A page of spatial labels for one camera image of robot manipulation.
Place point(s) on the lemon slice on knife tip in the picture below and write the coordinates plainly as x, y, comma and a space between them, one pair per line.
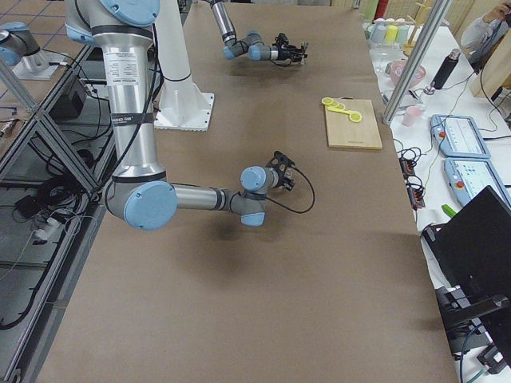
355, 117

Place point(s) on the lower teach pendant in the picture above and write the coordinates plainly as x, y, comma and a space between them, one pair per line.
469, 176

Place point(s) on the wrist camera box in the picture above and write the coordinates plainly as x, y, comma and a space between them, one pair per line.
281, 41
280, 161

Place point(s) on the wooden cutting board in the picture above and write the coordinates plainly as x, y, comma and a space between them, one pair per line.
343, 133

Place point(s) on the steel double jigger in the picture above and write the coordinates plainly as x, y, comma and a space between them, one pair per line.
303, 51

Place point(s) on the black bottle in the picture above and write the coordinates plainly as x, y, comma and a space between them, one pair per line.
446, 68

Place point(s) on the seated person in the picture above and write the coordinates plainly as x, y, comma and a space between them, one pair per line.
480, 30

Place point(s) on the aluminium frame post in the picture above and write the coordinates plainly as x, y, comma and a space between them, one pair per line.
429, 17

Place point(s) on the green marker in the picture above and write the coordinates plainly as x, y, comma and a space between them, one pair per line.
448, 210

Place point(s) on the pink cup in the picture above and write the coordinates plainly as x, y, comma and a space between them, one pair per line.
411, 116

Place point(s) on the yellow cup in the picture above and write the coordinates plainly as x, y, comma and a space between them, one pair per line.
391, 34

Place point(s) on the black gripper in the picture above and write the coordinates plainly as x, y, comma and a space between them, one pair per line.
284, 178
284, 53

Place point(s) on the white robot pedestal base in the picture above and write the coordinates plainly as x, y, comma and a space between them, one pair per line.
181, 106

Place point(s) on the teach pendant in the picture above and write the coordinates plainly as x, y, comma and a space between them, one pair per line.
469, 176
458, 136

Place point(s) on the upper teach pendant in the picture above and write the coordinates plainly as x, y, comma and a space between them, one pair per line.
458, 136

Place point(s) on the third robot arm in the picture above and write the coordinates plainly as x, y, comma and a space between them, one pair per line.
21, 51

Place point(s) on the power strip with cables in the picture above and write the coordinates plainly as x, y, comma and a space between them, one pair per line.
408, 160

